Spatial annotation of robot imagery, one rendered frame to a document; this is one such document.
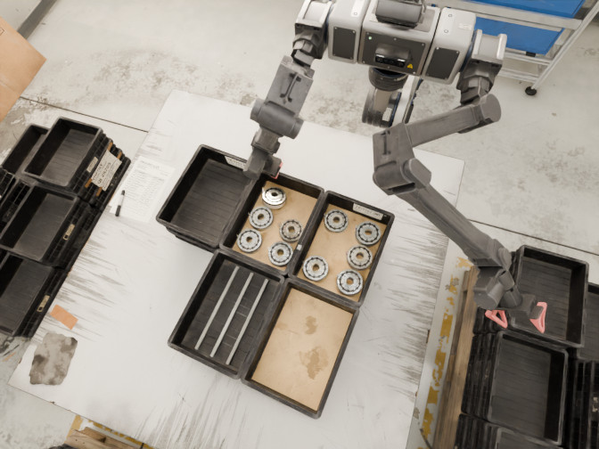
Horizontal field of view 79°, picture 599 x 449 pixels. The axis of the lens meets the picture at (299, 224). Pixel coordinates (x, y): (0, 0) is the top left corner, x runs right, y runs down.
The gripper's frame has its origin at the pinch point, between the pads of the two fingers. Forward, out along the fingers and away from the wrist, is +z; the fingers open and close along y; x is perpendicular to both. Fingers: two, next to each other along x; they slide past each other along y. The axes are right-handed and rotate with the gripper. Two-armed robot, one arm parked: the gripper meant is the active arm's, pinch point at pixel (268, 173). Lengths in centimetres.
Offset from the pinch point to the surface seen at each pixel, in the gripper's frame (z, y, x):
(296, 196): 24.3, 7.6, 4.0
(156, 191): 36, -60, -16
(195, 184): 23.9, -37.0, -8.5
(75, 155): 58, -133, -10
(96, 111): 110, -189, 40
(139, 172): 37, -74, -10
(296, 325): 22, 30, -46
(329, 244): 23.6, 29.4, -10.7
